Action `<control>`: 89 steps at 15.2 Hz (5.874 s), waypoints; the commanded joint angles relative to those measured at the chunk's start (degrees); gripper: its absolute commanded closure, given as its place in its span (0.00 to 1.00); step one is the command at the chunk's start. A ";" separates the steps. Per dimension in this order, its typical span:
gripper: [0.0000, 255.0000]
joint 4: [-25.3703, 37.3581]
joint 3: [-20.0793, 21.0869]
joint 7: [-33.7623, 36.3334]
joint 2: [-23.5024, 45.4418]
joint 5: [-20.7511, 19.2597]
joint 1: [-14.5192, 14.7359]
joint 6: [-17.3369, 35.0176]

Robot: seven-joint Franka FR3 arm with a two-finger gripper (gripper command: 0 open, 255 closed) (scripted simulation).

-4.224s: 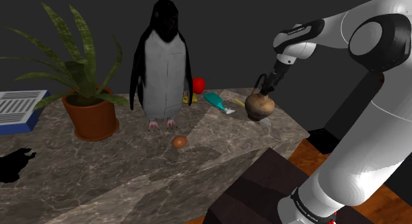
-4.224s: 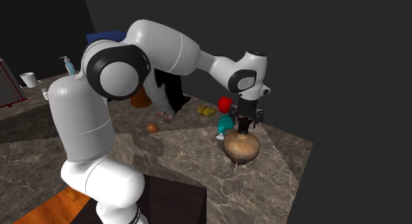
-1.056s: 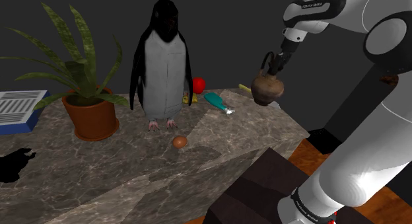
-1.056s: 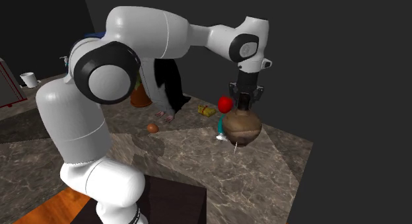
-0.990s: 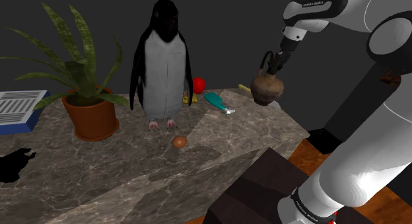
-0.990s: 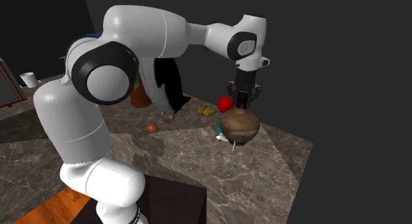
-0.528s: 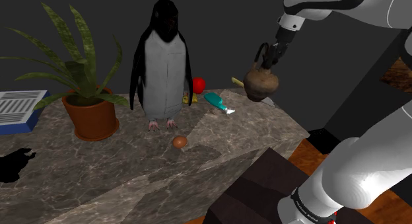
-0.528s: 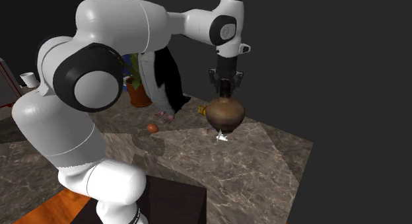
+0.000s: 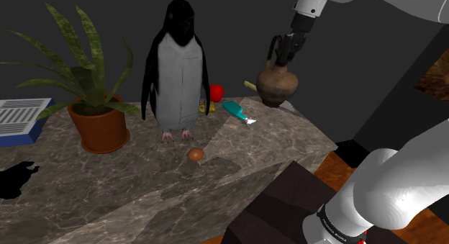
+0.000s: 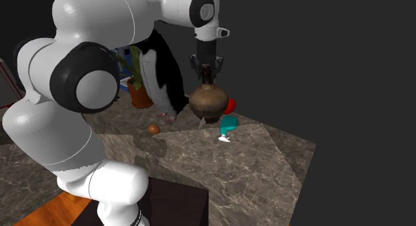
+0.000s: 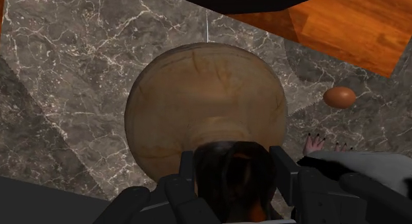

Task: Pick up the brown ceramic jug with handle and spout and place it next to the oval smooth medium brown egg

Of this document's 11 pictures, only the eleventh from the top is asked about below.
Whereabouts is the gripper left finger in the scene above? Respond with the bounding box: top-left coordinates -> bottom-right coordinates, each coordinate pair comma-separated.
93,151 -> 222,224

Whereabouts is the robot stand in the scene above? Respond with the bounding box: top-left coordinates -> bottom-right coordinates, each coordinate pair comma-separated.
170,0 -> 332,15

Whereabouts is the brown egg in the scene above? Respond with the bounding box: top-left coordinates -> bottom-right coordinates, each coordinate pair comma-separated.
322,86 -> 357,110

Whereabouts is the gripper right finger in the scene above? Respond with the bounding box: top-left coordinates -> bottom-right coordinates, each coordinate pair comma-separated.
269,145 -> 412,224

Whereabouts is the brown wooden vase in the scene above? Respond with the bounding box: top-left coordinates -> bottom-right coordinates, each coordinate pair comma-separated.
124,42 -> 288,223

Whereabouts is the grey black furry animal toy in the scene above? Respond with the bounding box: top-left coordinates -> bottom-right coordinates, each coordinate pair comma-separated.
296,133 -> 412,198

